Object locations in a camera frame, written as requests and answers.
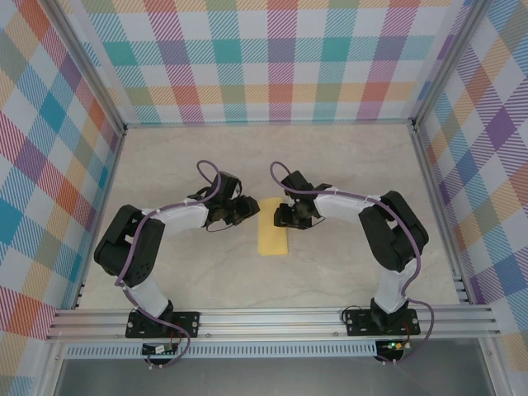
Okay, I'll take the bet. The yellow cloth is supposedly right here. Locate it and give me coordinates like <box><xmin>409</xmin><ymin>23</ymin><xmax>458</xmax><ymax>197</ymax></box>
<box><xmin>256</xmin><ymin>196</ymin><xmax>290</xmax><ymax>257</ymax></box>

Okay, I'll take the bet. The grey metal panel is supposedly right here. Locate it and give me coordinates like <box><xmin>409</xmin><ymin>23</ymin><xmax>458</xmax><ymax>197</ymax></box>
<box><xmin>40</xmin><ymin>356</ymin><xmax>502</xmax><ymax>396</ymax></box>

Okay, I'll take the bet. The thin aluminium frame rail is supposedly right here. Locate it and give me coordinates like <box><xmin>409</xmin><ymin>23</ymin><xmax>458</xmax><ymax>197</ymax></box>
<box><xmin>123</xmin><ymin>119</ymin><xmax>416</xmax><ymax>130</ymax></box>

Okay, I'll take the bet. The wide aluminium mounting rail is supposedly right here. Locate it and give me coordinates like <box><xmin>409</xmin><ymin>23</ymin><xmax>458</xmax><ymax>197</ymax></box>
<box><xmin>45</xmin><ymin>304</ymin><xmax>502</xmax><ymax>342</ymax></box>

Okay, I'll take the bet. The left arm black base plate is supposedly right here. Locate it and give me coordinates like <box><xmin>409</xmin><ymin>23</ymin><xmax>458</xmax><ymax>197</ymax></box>
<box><xmin>125</xmin><ymin>309</ymin><xmax>202</xmax><ymax>340</ymax></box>

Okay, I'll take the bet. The aluminium side frame rail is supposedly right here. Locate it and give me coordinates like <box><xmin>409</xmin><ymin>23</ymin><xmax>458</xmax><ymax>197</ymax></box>
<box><xmin>410</xmin><ymin>123</ymin><xmax>474</xmax><ymax>306</ymax></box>
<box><xmin>72</xmin><ymin>127</ymin><xmax>128</xmax><ymax>310</ymax></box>

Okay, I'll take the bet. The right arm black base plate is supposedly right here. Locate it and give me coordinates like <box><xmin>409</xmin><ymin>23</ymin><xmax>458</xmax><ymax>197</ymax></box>
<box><xmin>343</xmin><ymin>307</ymin><xmax>421</xmax><ymax>337</ymax></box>

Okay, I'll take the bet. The slotted grey cable duct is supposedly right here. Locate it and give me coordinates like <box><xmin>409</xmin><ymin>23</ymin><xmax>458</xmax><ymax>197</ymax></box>
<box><xmin>64</xmin><ymin>344</ymin><xmax>379</xmax><ymax>359</ymax></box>

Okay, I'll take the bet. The aluminium frame post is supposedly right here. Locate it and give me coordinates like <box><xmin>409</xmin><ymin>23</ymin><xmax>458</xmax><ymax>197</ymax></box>
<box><xmin>410</xmin><ymin>0</ymin><xmax>498</xmax><ymax>133</ymax></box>
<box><xmin>47</xmin><ymin>0</ymin><xmax>127</xmax><ymax>135</ymax></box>

